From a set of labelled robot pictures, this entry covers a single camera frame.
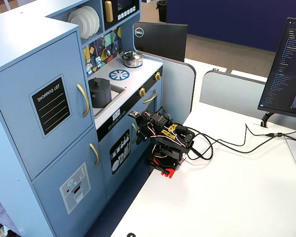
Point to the blue fridge door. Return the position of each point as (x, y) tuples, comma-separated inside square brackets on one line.
[(51, 172), (14, 111)]

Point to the gold stove knob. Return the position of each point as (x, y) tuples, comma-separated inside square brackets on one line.
[(158, 76), (141, 92)]

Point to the black Dell monitor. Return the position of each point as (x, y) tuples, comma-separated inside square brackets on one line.
[(162, 42)]

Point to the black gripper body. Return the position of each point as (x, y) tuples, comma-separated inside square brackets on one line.
[(141, 130)]

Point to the blue dishwasher door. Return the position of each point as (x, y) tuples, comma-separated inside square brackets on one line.
[(106, 148)]

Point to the gray pot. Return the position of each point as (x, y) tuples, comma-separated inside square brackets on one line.
[(102, 98)]

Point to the red black robot base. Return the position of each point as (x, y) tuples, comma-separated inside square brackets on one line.
[(169, 168)]

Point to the gray pot lid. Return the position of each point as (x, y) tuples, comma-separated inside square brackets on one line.
[(99, 86)]

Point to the steel ladle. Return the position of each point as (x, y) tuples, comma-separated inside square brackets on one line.
[(108, 52)]

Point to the steel skimmer spoon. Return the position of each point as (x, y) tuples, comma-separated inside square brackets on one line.
[(88, 67)]

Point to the white toy plate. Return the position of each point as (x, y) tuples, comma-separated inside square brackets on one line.
[(96, 17), (89, 18), (75, 21)]

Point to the lower blue fridge door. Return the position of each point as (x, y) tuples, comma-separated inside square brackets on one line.
[(51, 172)]

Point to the small black curved part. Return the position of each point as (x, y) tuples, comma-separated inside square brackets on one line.
[(131, 234)]

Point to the dark toy microwave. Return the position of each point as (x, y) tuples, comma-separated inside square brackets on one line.
[(123, 7)]

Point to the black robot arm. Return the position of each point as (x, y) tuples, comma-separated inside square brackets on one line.
[(180, 134)]

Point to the small steel spoon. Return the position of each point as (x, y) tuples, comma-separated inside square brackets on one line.
[(116, 47)]

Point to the steel slotted spatula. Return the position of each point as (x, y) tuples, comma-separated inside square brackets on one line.
[(98, 61)]

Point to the blue toy kitchen unit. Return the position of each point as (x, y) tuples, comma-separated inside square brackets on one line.
[(27, 24)]

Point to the upper blue fridge door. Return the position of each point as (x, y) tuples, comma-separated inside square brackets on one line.
[(14, 111)]

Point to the black shopping list board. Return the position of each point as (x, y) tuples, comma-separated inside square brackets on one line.
[(50, 106)]

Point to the blue oven door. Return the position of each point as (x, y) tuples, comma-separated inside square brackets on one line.
[(158, 103)]

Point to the black trash bin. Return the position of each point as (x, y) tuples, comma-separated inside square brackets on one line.
[(162, 11)]

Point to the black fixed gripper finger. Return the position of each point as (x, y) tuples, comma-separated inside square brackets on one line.
[(141, 137)]

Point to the gray toy sink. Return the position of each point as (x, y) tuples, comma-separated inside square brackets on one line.
[(117, 95)]

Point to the steel pot with lid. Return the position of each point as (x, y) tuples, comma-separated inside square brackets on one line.
[(131, 60)]

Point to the monitor with lit screen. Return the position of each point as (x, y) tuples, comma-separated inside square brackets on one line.
[(286, 74)]

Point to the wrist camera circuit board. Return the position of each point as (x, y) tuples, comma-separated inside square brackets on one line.
[(134, 114)]

